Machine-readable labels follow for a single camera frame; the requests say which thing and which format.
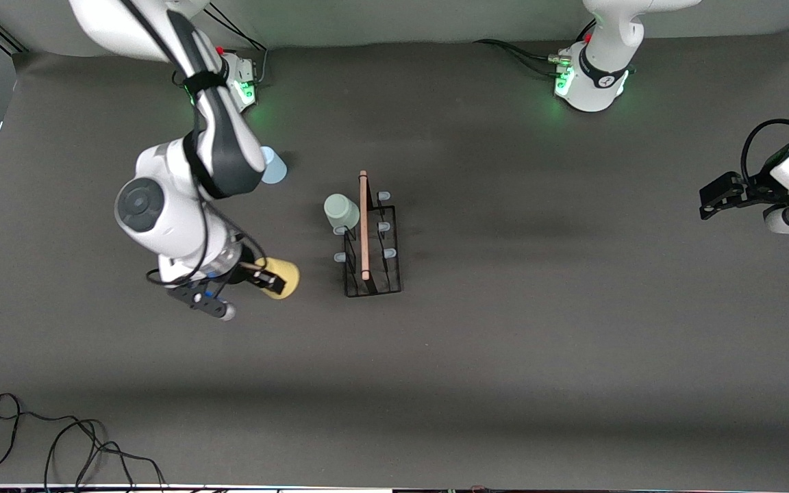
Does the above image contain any yellow plastic cup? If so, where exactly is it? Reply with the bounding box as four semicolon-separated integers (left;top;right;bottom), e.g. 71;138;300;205
255;256;301;301

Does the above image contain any pale green plastic cup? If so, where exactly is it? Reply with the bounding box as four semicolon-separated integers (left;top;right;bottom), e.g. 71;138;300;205
323;193;362;231

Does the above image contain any black wire cup holder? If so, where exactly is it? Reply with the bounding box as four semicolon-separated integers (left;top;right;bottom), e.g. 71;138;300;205
333;170;404;299

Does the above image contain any light blue plastic cup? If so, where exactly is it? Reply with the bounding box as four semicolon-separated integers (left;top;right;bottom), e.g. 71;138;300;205
260;146;288;185

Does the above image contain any dark grey table mat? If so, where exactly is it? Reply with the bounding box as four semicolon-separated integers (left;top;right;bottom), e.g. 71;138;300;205
0;24;789;488

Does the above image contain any loose black cable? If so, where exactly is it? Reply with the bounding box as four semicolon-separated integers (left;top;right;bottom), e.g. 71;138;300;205
0;392;166;490

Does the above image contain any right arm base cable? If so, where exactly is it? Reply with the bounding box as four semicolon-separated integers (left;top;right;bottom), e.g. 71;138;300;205
206;3;269;87

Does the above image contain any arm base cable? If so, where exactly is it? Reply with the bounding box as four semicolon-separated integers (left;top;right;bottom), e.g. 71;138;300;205
473;38;571;76
206;3;269;87

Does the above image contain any left arm base cable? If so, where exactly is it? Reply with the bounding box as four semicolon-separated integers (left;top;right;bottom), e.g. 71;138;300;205
473;38;571;76

